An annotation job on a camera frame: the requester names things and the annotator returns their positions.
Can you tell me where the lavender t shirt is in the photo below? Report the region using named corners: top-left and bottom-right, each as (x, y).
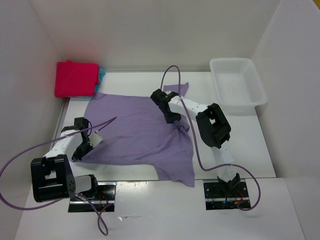
top-left (81, 92), bottom-right (195, 187)

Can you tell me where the magenta t shirt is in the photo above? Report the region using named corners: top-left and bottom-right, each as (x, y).
top-left (54, 60), bottom-right (100, 98)

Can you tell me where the cyan t shirt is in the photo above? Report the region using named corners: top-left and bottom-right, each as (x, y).
top-left (94, 68), bottom-right (106, 92)

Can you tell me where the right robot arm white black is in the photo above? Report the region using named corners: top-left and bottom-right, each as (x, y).
top-left (150, 89), bottom-right (241, 198)

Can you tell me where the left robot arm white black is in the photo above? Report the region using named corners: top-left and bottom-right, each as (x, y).
top-left (30, 117), bottom-right (100, 203)

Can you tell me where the white plastic basket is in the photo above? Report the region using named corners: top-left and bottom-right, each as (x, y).
top-left (209, 57), bottom-right (268, 115)

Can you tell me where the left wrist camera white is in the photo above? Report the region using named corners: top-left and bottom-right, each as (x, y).
top-left (88, 132), bottom-right (104, 148)

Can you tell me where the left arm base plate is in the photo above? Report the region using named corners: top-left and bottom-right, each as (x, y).
top-left (68, 181), bottom-right (117, 213)

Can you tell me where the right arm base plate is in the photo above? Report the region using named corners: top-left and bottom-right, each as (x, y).
top-left (203, 180), bottom-right (251, 211)

